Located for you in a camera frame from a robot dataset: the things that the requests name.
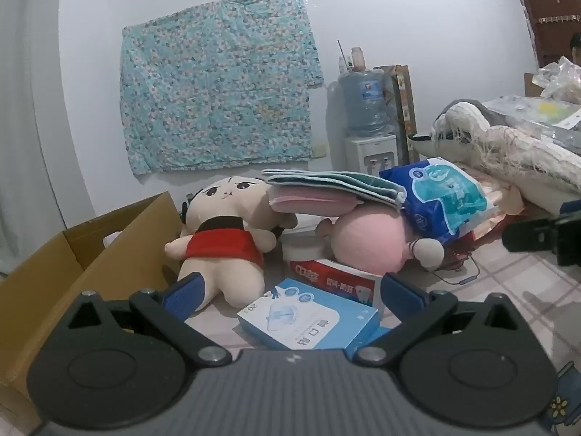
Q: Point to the pink plush rabbit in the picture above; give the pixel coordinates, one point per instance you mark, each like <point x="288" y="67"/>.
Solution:
<point x="367" y="245"/>

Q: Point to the teal floral wall cloth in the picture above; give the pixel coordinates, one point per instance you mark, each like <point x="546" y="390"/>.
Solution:
<point x="218" y="81"/>

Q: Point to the red white toothpaste tube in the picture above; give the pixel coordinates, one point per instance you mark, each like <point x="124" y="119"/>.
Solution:
<point x="327" y="281"/>

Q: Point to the white tape roll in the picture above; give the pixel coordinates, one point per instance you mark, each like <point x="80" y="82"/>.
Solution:
<point x="304" y="250"/>

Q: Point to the brown wooden door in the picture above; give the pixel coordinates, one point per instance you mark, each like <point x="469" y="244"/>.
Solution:
<point x="544" y="4"/>

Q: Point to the brown cardboard box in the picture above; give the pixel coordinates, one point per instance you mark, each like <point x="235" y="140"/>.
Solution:
<point x="45" y="281"/>

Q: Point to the blue water bottle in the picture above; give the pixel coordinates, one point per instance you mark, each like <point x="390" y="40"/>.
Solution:
<point x="365" y="100"/>

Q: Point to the folded teal and pink cloths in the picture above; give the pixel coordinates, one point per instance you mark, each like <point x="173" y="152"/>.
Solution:
<point x="336" y="181"/>

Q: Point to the white water dispenser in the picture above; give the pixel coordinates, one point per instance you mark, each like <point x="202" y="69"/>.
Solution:
<point x="370" y="154"/>

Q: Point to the beige plush doll red dress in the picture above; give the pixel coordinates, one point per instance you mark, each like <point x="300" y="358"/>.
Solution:
<point x="227" y="218"/>

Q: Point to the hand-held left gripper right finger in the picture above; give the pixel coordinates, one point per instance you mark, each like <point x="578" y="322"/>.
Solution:
<point x="399" y="293"/>

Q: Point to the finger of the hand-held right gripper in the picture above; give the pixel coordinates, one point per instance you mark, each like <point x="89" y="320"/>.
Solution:
<point x="529" y="235"/>

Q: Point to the patterned flat board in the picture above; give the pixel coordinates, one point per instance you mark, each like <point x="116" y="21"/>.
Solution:
<point x="405" y="109"/>

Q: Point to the blue white bandage box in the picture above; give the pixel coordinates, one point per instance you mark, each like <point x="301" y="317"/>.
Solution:
<point x="308" y="322"/>

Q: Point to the white curtain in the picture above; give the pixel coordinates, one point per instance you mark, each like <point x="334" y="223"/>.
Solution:
<point x="27" y="145"/>

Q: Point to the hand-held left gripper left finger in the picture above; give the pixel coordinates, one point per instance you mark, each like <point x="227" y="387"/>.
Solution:
<point x="190" y="293"/>

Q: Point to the navy trimmed white quilt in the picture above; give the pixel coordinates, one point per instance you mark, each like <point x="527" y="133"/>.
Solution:
<point x="426" y="145"/>

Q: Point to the beige plastic bottle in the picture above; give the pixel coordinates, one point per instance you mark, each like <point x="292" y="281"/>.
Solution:
<point x="357" y="58"/>

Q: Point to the white fringed blanket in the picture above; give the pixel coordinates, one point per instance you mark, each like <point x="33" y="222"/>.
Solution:
<point x="494" y="141"/>

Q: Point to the crumpled clear plastic bag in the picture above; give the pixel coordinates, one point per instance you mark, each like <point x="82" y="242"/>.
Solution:
<point x="560" y="77"/>

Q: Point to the blue plastic packet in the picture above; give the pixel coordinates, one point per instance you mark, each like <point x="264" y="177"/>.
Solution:
<point x="440" y="195"/>

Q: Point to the white wall socket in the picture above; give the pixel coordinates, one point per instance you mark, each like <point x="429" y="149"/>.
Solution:
<point x="319" y="151"/>

